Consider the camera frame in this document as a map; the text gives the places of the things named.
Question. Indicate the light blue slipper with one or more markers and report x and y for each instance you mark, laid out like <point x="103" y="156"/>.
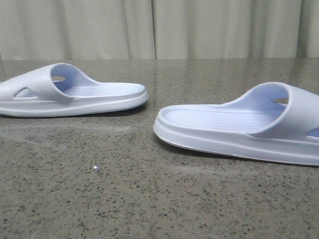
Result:
<point x="273" y="122"/>
<point x="61" y="90"/>

